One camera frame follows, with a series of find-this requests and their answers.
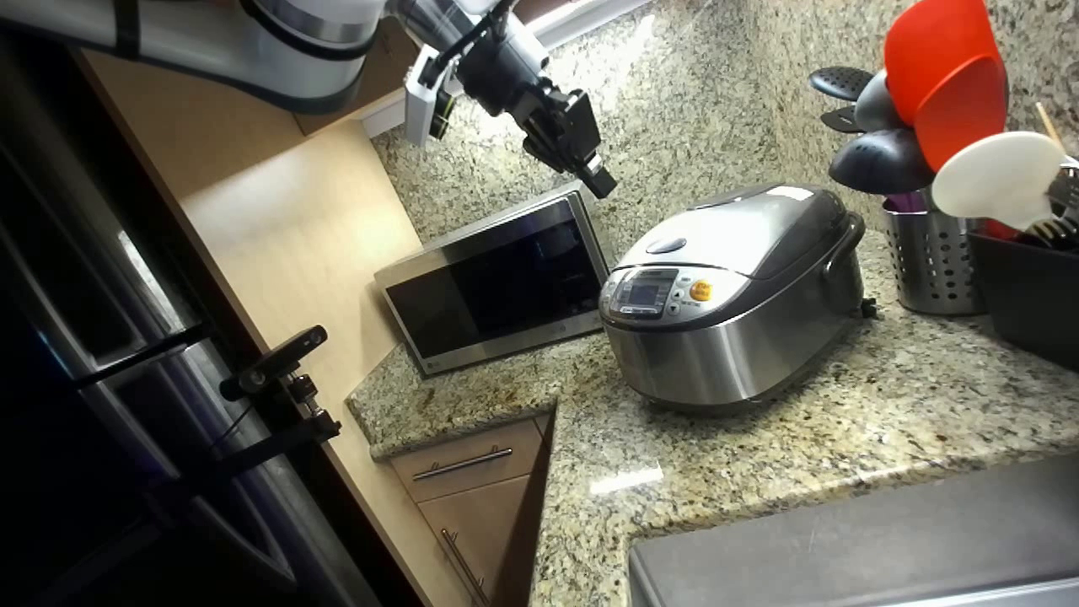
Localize dark grey rice cooker lid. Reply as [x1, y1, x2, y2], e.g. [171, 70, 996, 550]
[611, 181, 865, 297]

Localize stainless steel rice cooker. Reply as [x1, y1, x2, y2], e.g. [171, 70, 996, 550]
[598, 181, 881, 413]

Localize black stereo camera bar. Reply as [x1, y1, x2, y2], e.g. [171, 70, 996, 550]
[216, 324, 335, 404]

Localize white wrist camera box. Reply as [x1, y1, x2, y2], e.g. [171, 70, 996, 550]
[399, 43, 464, 147]

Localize large black ladle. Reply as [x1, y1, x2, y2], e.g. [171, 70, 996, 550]
[825, 125, 936, 198]

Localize flat black slotted utensil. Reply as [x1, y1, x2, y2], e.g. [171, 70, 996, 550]
[816, 105, 871, 138]

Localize wooden lower cabinet drawers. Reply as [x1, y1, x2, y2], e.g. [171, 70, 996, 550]
[386, 413, 556, 607]

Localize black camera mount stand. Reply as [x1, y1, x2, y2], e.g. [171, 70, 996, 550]
[165, 374, 347, 507]

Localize white plastic rice paddle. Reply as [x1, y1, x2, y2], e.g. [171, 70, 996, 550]
[926, 129, 1073, 236]

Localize purple utensil handle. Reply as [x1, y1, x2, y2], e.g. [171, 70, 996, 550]
[885, 189, 932, 220]

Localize red spatula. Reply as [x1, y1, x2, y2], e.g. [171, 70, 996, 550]
[881, 0, 1013, 177]

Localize stainless steel sink basin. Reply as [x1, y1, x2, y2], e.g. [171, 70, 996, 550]
[623, 453, 1079, 607]

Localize perforated steel utensil holder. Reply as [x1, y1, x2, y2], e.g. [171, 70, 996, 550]
[885, 198, 985, 319]

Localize thin wooden stick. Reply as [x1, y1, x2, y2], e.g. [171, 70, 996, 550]
[1031, 99, 1068, 151]

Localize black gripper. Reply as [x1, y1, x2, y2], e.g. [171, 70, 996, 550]
[520, 87, 622, 204]

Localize stainless steel refrigerator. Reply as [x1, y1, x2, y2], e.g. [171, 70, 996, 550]
[0, 21, 391, 607]

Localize dark grey rounded spoon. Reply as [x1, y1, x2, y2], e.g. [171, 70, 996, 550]
[850, 66, 905, 135]

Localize metal wire utensil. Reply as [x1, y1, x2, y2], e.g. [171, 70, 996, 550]
[1042, 161, 1079, 249]

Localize stainless steel microwave oven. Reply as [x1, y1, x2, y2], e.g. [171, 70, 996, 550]
[370, 181, 616, 380]

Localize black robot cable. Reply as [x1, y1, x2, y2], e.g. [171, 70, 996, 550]
[419, 0, 523, 87]

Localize beige cabinet side panel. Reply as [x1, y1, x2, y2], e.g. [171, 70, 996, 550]
[74, 43, 475, 607]

